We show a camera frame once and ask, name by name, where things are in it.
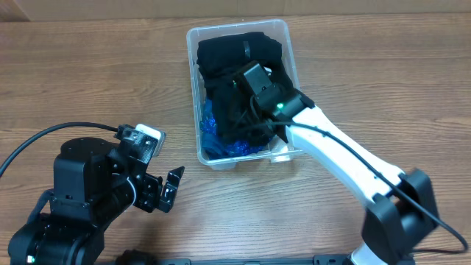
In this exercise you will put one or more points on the shiny blue sequin garment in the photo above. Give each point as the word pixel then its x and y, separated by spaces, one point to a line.
pixel 242 148

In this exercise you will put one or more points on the clear plastic storage bin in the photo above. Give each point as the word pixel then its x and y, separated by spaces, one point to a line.
pixel 276 150

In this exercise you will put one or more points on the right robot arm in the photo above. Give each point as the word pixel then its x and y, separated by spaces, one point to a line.
pixel 400 207

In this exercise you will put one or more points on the black sock garment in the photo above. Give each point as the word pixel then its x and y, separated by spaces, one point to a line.
pixel 233 115

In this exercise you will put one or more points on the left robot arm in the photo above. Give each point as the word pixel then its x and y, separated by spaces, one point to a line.
pixel 95 181

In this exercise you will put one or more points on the blue denim jeans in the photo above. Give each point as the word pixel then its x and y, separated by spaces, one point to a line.
pixel 211 143

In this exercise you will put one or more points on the small black garment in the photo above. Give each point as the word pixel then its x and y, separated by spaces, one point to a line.
pixel 228 53

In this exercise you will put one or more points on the black taped garment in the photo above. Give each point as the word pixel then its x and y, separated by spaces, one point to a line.
pixel 216 76

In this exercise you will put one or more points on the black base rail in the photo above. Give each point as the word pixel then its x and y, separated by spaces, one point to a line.
pixel 134 257

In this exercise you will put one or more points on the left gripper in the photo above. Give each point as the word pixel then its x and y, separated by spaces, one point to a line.
pixel 151 198

